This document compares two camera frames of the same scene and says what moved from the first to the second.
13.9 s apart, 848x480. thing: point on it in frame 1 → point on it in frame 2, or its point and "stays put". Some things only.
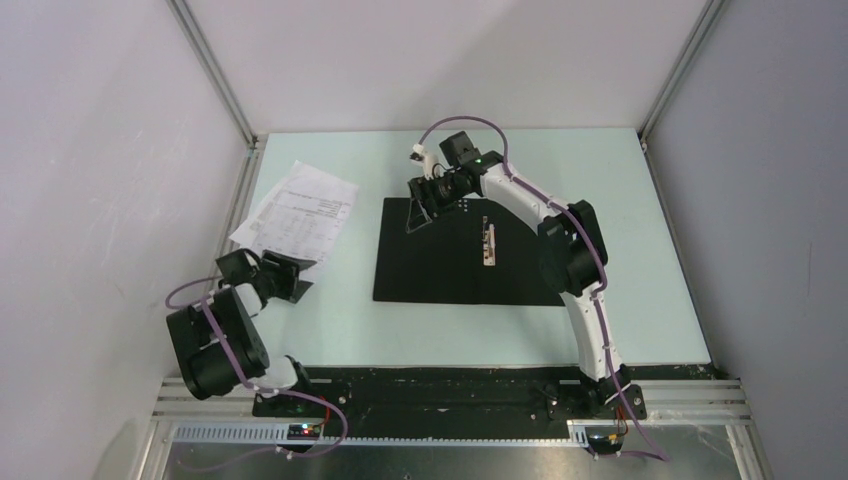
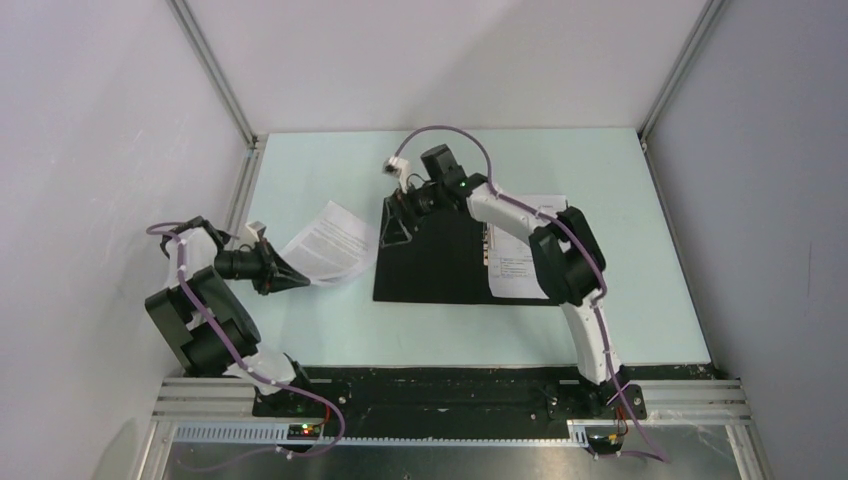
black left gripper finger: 300,290 → 281,284
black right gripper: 421,189 stays put
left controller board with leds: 303,432 stays put
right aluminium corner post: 713,9 stays put
